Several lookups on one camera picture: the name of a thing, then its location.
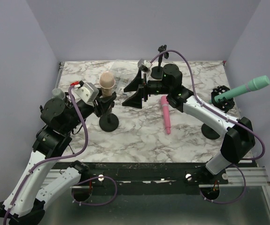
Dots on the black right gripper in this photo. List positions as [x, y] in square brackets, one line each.
[135, 101]

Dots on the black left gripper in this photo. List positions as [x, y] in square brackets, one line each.
[98, 108]

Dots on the black desk mic stand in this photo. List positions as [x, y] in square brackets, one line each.
[109, 123]
[157, 70]

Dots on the beige microphone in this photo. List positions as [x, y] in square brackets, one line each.
[107, 82]

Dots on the pink microphone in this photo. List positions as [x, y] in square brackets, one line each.
[166, 114]

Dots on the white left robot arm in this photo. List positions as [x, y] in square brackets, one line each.
[29, 201]

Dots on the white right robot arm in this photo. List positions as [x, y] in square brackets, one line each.
[237, 137]

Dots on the silver condenser microphone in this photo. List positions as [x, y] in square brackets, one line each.
[58, 93]

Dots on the teal microphone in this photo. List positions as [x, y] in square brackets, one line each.
[253, 85]

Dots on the clear plastic parts box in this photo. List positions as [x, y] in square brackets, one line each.
[123, 72]

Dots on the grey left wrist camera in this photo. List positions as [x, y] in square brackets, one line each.
[87, 92]

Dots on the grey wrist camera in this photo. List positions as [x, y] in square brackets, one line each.
[87, 92]
[145, 66]

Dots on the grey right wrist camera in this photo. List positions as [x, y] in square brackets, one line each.
[145, 66]

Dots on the black shock mount stand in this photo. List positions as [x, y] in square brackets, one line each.
[54, 107]
[223, 104]

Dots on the black right shock mount stand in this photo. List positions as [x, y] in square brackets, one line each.
[223, 104]

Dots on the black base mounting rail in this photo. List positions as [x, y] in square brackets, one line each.
[147, 179]

